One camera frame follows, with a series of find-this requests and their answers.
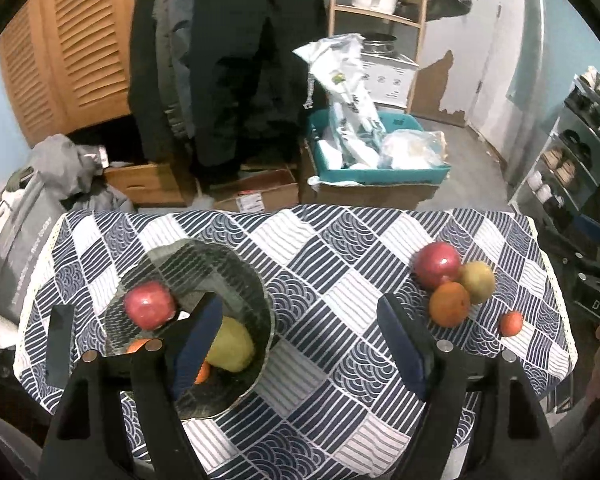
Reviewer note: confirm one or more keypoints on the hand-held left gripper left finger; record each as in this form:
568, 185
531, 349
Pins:
197, 345

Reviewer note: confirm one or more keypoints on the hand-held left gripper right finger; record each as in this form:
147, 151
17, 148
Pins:
400, 342

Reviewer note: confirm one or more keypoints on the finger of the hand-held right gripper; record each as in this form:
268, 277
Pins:
597, 224
565, 255

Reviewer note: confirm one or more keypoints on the small tangerine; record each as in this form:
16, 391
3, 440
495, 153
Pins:
202, 372
511, 323

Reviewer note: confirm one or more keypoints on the yellow-green pear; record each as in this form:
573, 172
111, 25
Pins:
480, 280
235, 345

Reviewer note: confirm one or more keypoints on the red apple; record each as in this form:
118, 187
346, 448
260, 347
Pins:
150, 305
436, 265

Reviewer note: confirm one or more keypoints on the clear glass bowl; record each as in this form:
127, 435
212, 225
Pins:
205, 270

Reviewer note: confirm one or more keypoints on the person's right forearm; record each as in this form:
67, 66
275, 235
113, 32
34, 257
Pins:
590, 440

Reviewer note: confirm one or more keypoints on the rows of shoes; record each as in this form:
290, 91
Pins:
565, 165

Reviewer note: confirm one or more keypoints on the white shoe rack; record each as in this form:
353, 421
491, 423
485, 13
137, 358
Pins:
560, 130

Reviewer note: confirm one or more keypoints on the blue white patterned tablecloth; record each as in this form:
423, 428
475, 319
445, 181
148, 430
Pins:
330, 260

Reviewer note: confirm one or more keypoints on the flat dark rectangular object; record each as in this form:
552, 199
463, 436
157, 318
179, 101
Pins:
60, 345

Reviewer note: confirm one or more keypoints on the large cardboard box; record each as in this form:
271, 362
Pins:
370, 195

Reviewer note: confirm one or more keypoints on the cardboard box with red label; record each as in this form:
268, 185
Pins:
260, 195

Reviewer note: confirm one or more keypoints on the teal plastic basket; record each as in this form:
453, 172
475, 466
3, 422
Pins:
380, 176

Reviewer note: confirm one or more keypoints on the wooden drawer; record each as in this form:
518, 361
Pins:
140, 185

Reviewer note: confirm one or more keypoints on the clear plastic bag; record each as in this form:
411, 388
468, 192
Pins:
415, 147

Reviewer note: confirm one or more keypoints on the grey laundry bag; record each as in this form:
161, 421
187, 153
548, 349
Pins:
25, 240

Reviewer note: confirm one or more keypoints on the metal pipe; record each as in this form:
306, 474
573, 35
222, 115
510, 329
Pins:
532, 20

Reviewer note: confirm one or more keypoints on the pale blue door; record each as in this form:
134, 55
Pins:
480, 35

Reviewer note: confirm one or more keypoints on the grey clothes pile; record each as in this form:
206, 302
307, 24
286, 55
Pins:
60, 160

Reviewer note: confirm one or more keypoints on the white rice bag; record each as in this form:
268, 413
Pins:
350, 105

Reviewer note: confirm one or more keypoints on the black jacket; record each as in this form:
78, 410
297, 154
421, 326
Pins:
145, 85

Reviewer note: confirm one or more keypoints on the steel pot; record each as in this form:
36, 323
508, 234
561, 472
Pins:
380, 45

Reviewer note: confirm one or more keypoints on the wooden shelf rack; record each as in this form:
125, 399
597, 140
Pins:
405, 20

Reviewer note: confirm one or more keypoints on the black hooded coat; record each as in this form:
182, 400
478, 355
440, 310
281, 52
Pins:
255, 60

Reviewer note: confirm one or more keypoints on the grey jacket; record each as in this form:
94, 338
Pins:
172, 35

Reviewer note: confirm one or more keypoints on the wooden louvered wardrobe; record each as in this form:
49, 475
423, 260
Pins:
80, 35

